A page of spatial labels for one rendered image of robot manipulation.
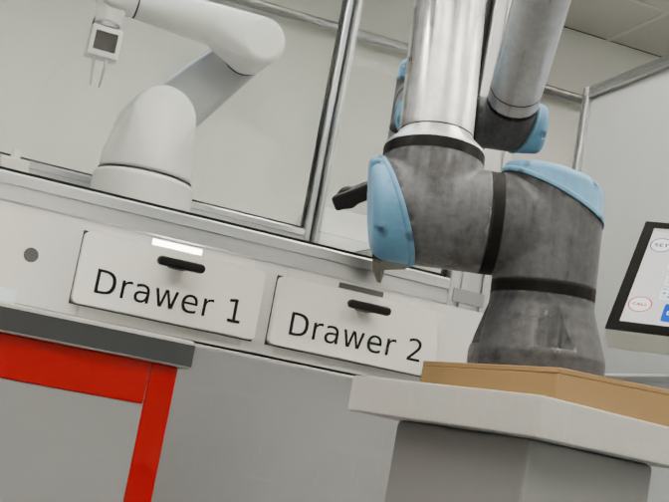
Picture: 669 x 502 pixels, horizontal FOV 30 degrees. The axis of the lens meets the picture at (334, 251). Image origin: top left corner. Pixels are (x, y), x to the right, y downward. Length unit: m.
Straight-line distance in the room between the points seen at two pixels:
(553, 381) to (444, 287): 0.87
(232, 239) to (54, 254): 0.28
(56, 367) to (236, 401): 0.70
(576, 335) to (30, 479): 0.58
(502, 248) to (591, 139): 3.00
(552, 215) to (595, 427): 0.24
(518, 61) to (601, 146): 2.57
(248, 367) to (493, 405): 0.80
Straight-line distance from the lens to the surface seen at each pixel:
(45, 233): 1.92
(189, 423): 1.95
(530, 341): 1.33
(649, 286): 2.28
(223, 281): 1.95
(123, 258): 1.92
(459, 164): 1.37
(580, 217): 1.38
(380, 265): 1.99
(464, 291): 2.13
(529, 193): 1.37
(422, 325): 2.07
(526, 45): 1.70
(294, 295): 1.99
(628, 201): 4.04
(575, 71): 6.05
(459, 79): 1.42
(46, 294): 1.91
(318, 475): 2.03
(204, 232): 1.97
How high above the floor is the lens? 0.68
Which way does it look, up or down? 9 degrees up
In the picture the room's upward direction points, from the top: 10 degrees clockwise
